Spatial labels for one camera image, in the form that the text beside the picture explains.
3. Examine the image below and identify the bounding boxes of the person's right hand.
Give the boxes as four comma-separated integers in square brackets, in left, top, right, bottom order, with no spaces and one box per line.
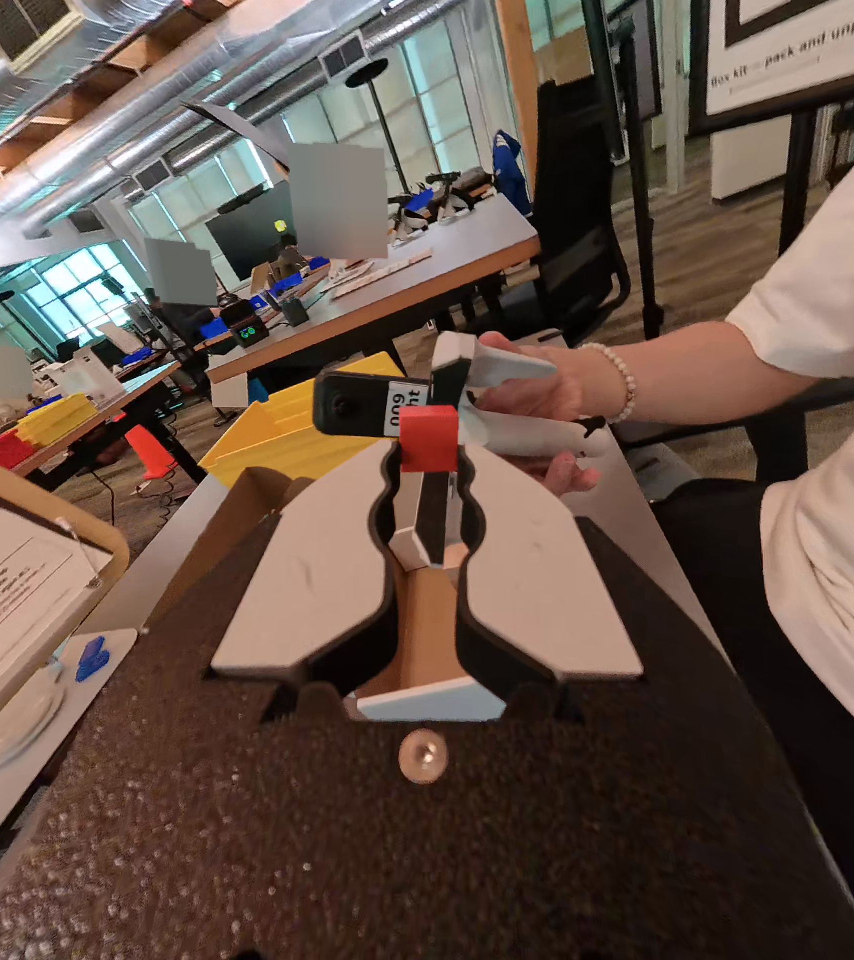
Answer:
[464,332,613,498]

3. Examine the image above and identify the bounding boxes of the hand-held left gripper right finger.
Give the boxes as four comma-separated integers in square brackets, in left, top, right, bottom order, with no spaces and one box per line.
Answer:
[455,444,647,690]

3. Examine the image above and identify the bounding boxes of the white pearl bracelet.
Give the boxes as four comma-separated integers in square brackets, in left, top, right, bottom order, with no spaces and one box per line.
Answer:
[575,341,638,426]

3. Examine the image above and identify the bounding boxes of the wooden pillar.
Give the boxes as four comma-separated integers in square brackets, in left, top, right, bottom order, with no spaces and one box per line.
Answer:
[496,0,542,189]

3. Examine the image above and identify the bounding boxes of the wooden slat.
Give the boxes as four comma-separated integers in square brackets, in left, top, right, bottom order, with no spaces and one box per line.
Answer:
[329,251,436,299]

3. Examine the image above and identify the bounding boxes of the white cardboard mailer box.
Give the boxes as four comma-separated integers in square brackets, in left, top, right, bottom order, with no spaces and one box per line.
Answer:
[140,465,508,723]

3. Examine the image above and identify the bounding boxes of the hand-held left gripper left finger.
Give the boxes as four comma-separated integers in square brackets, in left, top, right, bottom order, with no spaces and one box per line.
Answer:
[209,441,404,690]

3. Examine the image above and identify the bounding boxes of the white sign on black stand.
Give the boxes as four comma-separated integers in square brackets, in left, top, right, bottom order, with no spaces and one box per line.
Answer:
[688,0,854,260]

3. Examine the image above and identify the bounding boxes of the rectangular air vent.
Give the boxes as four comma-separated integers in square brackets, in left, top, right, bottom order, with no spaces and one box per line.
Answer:
[0,0,85,74]

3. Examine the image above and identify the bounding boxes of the orange traffic cone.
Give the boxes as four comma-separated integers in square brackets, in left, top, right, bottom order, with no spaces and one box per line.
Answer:
[121,423,181,481]

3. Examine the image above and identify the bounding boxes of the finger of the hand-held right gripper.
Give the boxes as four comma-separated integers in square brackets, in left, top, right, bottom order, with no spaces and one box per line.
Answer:
[388,471,451,573]
[442,471,472,570]

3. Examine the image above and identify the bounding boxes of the person's right forearm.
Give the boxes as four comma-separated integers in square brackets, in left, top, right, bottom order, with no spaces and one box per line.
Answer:
[607,318,822,423]

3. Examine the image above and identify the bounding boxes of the blue jacket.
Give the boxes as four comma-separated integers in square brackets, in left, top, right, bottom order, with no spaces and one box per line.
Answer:
[490,129,535,219]

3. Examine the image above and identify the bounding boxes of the person's white t-shirt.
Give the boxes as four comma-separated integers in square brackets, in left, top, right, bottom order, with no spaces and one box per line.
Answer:
[725,78,854,768]

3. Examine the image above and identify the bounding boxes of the red wooden cube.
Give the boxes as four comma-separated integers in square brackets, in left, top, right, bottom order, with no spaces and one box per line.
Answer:
[398,405,461,474]

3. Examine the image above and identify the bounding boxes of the black office chair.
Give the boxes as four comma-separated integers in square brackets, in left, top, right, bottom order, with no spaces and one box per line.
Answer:
[500,78,632,348]

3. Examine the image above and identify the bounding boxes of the instruction sheet on clipboard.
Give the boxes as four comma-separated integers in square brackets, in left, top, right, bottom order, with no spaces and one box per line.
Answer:
[0,446,132,760]

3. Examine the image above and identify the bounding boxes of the grey office desk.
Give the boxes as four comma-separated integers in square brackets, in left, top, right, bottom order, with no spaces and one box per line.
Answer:
[10,358,209,492]
[204,193,542,385]

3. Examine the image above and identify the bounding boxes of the red plastic bin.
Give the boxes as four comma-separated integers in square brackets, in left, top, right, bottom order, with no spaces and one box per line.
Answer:
[0,429,40,471]

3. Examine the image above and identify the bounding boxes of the black monitor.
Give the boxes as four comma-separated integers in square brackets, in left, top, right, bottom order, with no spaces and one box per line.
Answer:
[204,183,298,280]

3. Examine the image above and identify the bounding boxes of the stack of yellow bins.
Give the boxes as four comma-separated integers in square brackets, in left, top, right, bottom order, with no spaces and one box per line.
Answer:
[16,392,100,445]

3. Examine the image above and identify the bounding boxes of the yellow plastic bin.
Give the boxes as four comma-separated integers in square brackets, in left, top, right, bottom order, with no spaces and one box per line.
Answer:
[198,351,407,490]

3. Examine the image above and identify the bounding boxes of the black tripod pole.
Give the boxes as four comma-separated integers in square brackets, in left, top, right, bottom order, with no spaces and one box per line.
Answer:
[580,0,666,342]

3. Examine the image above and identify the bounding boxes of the black floor lamp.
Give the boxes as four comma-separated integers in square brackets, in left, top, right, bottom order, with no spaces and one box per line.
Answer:
[343,58,411,198]

